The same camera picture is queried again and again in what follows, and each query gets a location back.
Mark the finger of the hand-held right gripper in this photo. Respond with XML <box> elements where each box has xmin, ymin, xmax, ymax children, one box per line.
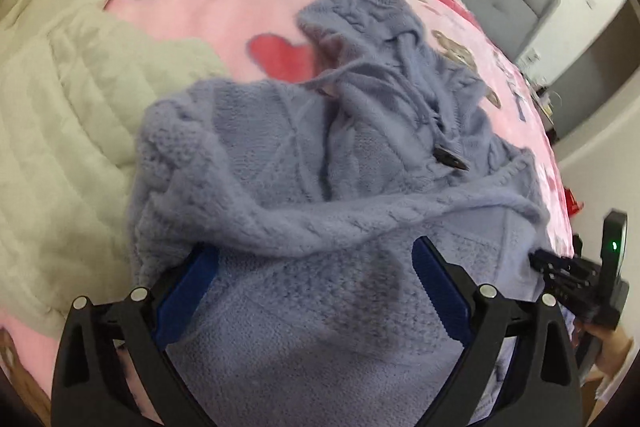
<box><xmin>529</xmin><ymin>248</ymin><xmax>591</xmax><ymax>282</ymax></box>
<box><xmin>543</xmin><ymin>279</ymin><xmax>597</xmax><ymax>324</ymax></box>

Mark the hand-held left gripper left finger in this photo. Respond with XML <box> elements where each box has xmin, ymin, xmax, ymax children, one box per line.
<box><xmin>50</xmin><ymin>244</ymin><xmax>221</xmax><ymax>427</ymax></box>

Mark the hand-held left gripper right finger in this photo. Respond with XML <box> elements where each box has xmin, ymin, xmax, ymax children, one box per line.
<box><xmin>412</xmin><ymin>236</ymin><xmax>584</xmax><ymax>427</ymax></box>

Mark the lavender knit hooded sweater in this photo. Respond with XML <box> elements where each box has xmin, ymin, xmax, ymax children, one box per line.
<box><xmin>116</xmin><ymin>0</ymin><xmax>551</xmax><ymax>427</ymax></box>

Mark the person's right hand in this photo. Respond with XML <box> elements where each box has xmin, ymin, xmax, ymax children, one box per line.
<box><xmin>575</xmin><ymin>323</ymin><xmax>636</xmax><ymax>378</ymax></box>

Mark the red bag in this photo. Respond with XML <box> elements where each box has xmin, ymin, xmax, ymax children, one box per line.
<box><xmin>564</xmin><ymin>187</ymin><xmax>585</xmax><ymax>222</ymax></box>

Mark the cluttered nightstand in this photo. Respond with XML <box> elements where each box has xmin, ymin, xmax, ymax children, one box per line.
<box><xmin>517</xmin><ymin>49</ymin><xmax>563</xmax><ymax>142</ymax></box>

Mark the cream quilted blanket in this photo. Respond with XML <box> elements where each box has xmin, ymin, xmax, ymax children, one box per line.
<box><xmin>0</xmin><ymin>0</ymin><xmax>231</xmax><ymax>338</ymax></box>

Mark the pink printed blanket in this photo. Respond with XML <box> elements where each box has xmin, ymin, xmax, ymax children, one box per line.
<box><xmin>0</xmin><ymin>0</ymin><xmax>576</xmax><ymax>400</ymax></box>

